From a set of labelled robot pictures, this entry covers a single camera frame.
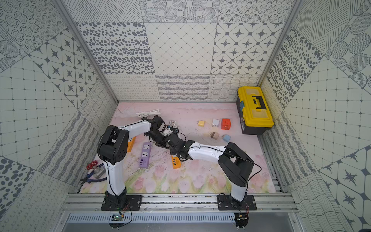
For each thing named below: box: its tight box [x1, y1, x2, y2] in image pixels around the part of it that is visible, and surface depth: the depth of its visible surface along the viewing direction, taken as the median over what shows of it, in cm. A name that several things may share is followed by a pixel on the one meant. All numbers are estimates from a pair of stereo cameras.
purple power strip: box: [139, 142, 152, 169], surface depth 90 cm
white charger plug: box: [212, 118, 220, 128], surface depth 109 cm
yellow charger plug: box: [196, 120, 205, 128], surface depth 107 cm
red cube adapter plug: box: [221, 118, 232, 131], surface depth 103 cm
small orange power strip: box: [171, 155, 182, 170], surface depth 88 cm
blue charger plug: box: [221, 134, 231, 143], surface depth 100 cm
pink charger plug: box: [209, 131, 220, 140], surface depth 102 cm
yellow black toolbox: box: [235, 86, 274, 135], surface depth 98 cm
